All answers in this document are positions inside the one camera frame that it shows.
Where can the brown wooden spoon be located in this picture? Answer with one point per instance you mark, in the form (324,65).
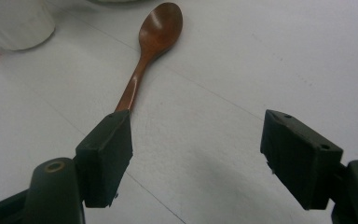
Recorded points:
(160,29)

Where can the white cup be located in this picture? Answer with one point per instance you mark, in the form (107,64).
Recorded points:
(15,25)

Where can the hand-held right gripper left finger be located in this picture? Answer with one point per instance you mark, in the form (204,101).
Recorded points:
(104,161)

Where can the white table cover sheet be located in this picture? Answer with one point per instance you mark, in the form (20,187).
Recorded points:
(214,62)

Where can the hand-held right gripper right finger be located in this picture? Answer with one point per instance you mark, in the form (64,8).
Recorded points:
(304,168)

